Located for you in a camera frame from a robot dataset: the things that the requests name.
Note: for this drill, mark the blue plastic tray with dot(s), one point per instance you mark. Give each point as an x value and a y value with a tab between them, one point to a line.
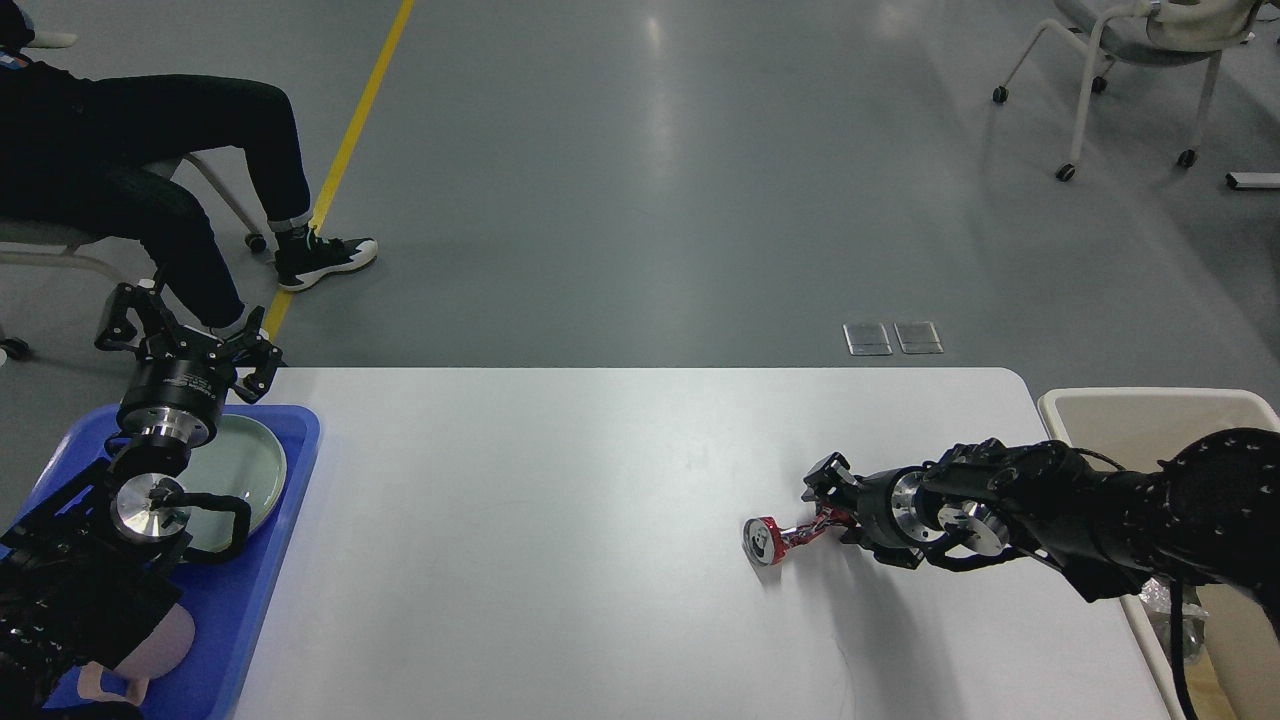
228	601

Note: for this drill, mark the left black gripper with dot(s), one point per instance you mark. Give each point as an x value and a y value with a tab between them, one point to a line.
178	390

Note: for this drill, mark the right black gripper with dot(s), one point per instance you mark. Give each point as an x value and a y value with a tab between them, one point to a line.
884	504

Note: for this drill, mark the white bar on floor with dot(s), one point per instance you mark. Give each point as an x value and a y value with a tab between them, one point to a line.
1253	181

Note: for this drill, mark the mint green plate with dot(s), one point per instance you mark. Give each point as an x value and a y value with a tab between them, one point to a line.
244	460

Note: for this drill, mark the metal floor plate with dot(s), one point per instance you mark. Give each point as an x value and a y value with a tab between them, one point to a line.
918	338
867	339

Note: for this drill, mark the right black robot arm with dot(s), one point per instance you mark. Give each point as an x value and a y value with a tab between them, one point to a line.
1208	515

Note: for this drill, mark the grey office chair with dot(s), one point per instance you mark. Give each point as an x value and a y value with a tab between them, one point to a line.
1153	34

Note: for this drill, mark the seated person in black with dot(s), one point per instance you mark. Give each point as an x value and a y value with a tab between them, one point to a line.
302	256

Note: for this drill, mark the crushed red soda can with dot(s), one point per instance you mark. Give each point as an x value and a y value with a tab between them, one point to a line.
766	543

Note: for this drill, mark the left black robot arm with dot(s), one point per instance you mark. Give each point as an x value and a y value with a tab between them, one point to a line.
86	573

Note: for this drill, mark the beige plastic bin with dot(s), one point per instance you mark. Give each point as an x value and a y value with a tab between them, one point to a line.
1236	675

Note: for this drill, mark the pink mug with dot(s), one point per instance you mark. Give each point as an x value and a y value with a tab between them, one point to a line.
160	653

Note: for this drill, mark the left white chair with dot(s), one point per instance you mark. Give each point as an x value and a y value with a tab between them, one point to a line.
50	245

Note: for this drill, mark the foil tray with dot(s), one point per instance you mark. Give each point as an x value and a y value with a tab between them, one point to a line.
1157	601

